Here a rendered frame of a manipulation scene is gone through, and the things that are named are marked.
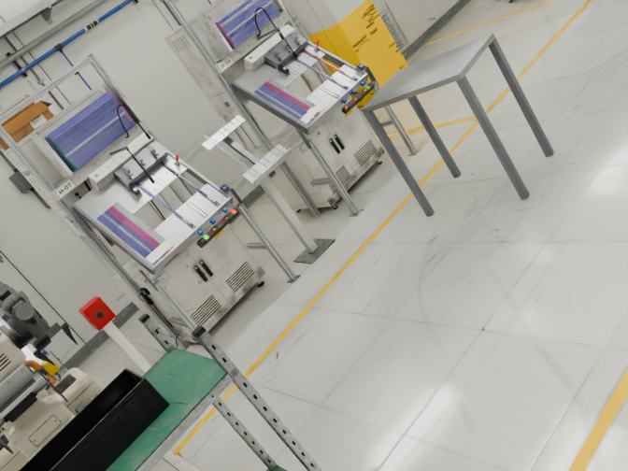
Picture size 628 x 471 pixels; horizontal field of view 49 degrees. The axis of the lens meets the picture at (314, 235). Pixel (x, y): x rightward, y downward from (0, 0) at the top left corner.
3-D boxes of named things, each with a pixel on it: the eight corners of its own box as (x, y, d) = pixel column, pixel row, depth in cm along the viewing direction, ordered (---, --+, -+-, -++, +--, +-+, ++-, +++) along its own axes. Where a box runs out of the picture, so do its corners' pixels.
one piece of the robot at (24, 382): (5, 448, 258) (-36, 409, 250) (63, 393, 269) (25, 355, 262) (12, 460, 244) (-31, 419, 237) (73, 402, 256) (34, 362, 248)
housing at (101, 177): (157, 150, 457) (153, 136, 445) (101, 195, 436) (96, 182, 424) (149, 144, 460) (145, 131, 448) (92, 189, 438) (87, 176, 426)
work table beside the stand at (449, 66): (527, 198, 371) (459, 74, 343) (426, 217, 423) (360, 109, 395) (554, 151, 397) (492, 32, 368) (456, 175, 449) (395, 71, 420)
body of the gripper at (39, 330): (60, 325, 230) (45, 310, 231) (35, 347, 226) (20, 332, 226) (62, 329, 236) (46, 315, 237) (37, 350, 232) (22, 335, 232)
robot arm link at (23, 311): (21, 292, 236) (0, 308, 232) (16, 282, 225) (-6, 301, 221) (46, 315, 235) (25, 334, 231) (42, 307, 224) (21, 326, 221)
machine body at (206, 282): (270, 278, 484) (220, 211, 462) (202, 349, 454) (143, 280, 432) (229, 276, 538) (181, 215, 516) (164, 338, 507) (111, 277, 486)
